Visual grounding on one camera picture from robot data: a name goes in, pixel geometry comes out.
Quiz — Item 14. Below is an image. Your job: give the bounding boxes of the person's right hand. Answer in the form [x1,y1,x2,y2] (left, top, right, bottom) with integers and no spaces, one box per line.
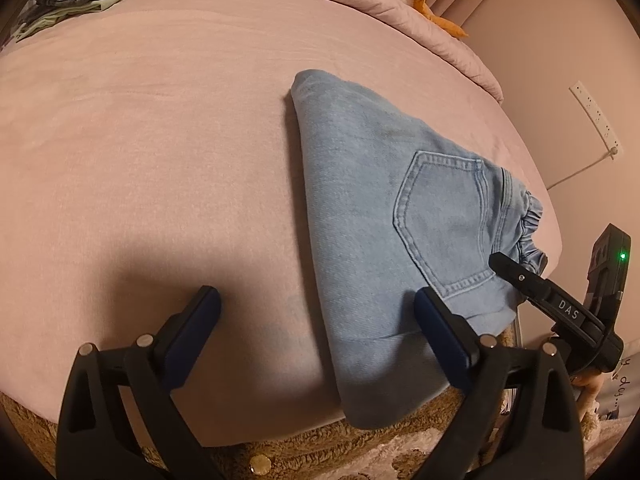
[570,371,604,412]

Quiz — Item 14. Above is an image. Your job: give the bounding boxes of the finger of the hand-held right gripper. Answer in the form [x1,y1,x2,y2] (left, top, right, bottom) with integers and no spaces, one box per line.
[488,252,607,334]

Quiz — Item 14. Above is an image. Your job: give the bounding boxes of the white printed cloth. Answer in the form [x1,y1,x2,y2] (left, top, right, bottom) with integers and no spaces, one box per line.
[597,357,628,423]

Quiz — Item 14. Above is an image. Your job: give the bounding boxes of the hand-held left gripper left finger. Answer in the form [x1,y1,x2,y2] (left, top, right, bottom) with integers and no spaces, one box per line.
[55,285,223,480]

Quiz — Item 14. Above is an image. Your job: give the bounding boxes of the light blue denim pants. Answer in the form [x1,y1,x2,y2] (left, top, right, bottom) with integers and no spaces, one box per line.
[290,69,553,430]

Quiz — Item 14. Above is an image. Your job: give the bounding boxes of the pink bed sheet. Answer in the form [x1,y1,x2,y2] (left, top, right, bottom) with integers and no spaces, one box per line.
[0,0,563,448]

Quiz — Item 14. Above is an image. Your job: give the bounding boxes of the white cable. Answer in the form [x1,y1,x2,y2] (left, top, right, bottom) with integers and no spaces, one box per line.
[545,147,618,192]

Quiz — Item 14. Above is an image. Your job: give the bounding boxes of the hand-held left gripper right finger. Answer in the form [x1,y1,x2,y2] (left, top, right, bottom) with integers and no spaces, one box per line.
[400,287,586,480]

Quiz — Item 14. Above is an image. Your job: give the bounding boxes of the white power strip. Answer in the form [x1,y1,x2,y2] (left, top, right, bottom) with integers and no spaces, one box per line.
[569,80,621,161]

